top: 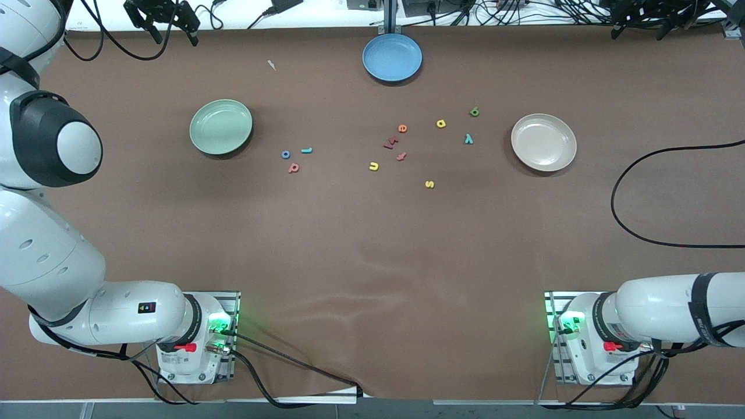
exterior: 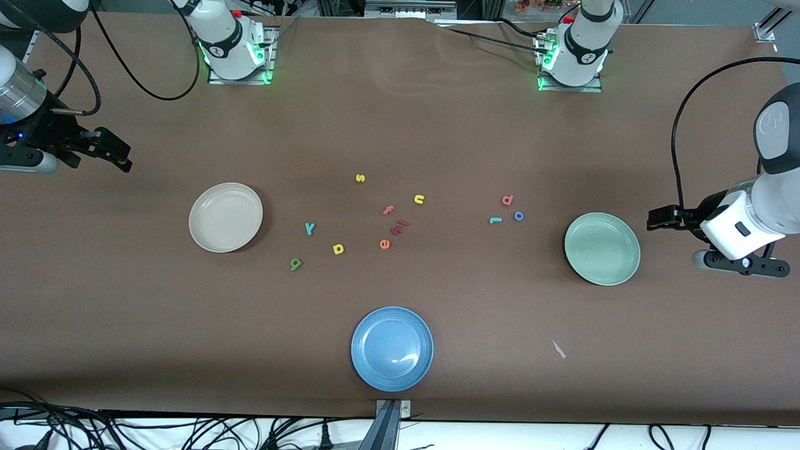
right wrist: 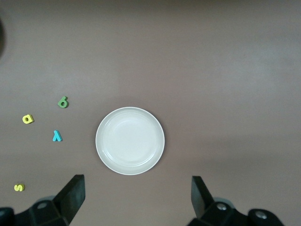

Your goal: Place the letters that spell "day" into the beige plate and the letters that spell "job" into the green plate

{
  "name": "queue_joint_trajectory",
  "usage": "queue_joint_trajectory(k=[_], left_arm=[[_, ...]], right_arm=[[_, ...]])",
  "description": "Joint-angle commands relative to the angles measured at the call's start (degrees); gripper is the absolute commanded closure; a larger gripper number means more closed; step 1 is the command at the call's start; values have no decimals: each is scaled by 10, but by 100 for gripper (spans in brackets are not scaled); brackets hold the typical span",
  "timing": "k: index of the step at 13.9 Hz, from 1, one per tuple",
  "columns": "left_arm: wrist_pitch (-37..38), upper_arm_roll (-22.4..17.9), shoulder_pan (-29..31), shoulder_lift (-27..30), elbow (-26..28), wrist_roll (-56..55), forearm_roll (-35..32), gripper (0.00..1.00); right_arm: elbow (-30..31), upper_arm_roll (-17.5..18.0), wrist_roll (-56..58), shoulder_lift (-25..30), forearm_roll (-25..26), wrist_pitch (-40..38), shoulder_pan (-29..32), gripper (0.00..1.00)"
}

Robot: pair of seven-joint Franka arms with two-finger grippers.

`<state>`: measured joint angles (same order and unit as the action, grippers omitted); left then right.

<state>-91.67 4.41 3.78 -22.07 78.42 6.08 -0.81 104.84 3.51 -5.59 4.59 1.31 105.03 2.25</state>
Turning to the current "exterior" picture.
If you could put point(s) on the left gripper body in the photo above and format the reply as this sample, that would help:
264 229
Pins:
690 217

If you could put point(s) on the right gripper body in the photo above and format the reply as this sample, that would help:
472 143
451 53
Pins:
51 130

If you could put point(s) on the pink letter d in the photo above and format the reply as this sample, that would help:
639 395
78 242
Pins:
507 200

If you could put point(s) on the green letter g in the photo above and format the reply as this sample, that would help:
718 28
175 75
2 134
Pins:
295 264

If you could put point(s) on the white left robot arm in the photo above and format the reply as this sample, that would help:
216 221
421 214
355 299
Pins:
584 56

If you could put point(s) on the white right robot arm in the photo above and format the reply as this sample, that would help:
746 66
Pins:
228 44

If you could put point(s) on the green plate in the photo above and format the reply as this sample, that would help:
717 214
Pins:
602 249

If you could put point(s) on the beige brown plate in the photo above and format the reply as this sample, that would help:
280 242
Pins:
225 217

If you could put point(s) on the white paper scrap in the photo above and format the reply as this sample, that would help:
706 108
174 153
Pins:
558 349

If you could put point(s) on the brown table cover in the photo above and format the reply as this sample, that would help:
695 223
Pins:
437 125

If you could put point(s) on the orange flowers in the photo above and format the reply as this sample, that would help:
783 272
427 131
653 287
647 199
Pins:
537 5

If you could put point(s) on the blue plate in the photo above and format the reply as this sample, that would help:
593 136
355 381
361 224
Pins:
392 349

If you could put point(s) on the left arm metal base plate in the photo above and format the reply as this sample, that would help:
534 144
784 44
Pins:
572 89

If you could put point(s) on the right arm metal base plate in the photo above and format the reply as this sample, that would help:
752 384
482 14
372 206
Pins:
270 56

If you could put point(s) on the silver table corner bracket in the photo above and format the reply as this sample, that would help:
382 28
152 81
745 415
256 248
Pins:
765 32

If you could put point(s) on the silver aluminium frame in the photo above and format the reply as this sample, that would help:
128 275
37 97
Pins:
406 9

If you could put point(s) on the metal camera post bracket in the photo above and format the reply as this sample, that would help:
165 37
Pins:
387 431

